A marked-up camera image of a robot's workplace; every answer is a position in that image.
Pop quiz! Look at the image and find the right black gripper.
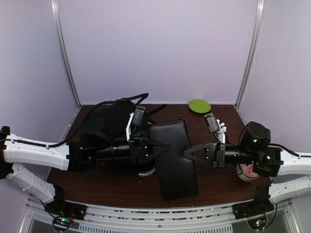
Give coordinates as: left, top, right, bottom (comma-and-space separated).
183, 142, 257, 170

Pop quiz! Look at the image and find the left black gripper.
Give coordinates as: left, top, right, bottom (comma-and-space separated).
92, 132, 170, 165

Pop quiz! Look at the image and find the black student bag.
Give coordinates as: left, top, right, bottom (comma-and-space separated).
79, 93, 156, 177

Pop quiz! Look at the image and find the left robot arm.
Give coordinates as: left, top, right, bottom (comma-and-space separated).
0, 126, 170, 218

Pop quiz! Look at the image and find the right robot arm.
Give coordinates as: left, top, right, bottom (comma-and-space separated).
183, 143, 311, 219

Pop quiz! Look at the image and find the green plate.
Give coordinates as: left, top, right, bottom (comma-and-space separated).
188, 99, 211, 114

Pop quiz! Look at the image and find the red patterned white bowl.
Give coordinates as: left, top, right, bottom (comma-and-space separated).
236, 164, 259, 182

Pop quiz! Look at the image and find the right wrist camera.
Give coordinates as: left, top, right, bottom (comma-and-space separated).
204, 113, 229, 144

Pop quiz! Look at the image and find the front aluminium rail base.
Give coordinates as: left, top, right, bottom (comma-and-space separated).
17, 195, 303, 233

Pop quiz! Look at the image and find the right aluminium frame post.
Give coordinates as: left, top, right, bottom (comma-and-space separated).
235, 0, 266, 110

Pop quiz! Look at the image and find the aluminium frame post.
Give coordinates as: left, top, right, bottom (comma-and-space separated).
235, 0, 266, 110
51, 0, 81, 108

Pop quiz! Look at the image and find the left aluminium frame post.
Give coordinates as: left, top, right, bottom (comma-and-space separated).
51, 0, 81, 108

